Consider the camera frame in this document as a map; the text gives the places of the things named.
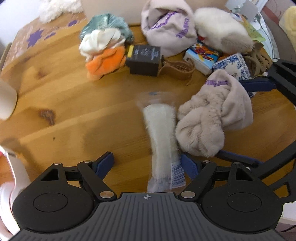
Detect orange white teal sock bundle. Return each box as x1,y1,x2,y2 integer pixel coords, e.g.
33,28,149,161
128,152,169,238
79,14,134,80

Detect pink fuzzy sock purple print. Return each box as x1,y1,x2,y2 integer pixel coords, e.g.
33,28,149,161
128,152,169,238
176,70,253,157

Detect brown hair claw clip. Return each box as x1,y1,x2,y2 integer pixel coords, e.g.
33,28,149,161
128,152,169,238
158,56,196,80

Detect cream fuzzy plush item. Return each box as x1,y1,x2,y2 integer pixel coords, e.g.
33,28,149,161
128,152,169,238
194,8,254,55

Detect white plush rabbit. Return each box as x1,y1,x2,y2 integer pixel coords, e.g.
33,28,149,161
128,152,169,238
39,0,83,23

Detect white cylindrical cup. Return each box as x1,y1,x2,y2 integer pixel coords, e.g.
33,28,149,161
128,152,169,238
0,80,18,121

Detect tan hair claw clip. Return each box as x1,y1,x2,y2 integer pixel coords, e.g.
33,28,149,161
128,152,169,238
243,42,273,77

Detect blue white floral pack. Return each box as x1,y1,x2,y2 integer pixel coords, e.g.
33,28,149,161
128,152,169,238
212,52,256,98

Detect small black box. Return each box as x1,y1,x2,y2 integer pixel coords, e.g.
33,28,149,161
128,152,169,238
126,45,161,77

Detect beige plastic storage bin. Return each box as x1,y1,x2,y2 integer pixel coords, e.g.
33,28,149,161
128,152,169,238
81,0,227,26

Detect pink white headphones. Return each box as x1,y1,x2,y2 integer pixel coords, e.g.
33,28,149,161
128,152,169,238
1,146,31,240

